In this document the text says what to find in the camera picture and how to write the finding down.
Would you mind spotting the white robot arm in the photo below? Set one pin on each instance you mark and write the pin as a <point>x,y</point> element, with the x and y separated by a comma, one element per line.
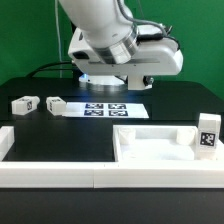
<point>104,23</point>

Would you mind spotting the white sheet with markers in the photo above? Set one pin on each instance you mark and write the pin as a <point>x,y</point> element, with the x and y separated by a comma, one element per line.
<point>105,110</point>

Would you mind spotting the white U-shaped fence wall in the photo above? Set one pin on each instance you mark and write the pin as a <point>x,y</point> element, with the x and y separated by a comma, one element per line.
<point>154,174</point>

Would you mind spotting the white square table top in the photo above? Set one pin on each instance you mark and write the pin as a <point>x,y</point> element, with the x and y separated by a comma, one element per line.
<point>144,143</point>

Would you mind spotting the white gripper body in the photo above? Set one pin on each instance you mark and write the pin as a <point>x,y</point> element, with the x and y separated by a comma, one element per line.
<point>141,54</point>

